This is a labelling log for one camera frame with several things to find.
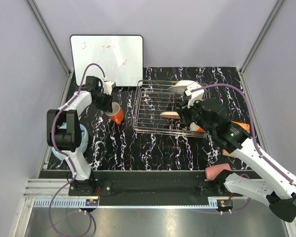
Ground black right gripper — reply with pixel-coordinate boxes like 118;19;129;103
175;95;215;136

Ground orange ceramic mug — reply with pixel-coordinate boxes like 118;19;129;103
105;102;124;125

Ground white bowl orange outside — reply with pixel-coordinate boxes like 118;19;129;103
189;122;204;132

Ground pink cream leaf plate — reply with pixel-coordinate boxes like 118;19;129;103
160;111;180;119

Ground white scalloped plate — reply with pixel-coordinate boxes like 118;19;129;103
168;80;202;95

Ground metal wire dish rack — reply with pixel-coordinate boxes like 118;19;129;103
132;79;206;138

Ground pink plastic cup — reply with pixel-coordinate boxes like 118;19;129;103
205;163;231;181

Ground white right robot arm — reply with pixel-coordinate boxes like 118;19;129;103
175;99;296;223

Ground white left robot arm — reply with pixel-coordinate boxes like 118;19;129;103
46;76;116;196

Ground orange children's book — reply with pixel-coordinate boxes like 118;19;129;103
222;121;250;157

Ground light blue headphones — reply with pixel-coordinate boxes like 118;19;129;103
51;124;89;161

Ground white dry-erase board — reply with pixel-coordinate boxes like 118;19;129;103
70;35;144;87

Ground black marble pattern mat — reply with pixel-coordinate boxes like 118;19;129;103
80;67;250;171

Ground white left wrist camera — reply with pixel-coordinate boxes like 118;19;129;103
103;80;116;95

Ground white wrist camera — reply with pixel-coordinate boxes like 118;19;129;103
103;80;116;95
184;82;205;108

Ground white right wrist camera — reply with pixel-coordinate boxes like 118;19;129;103
184;82;205;108

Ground left aluminium frame post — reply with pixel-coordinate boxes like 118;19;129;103
26;0;74;77

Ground aluminium frame post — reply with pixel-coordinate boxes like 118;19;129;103
238;0;287;75
26;0;74;77

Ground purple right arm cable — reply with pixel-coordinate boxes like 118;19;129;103
191;83;296;219

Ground right aluminium frame post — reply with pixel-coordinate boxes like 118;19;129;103
238;0;287;75

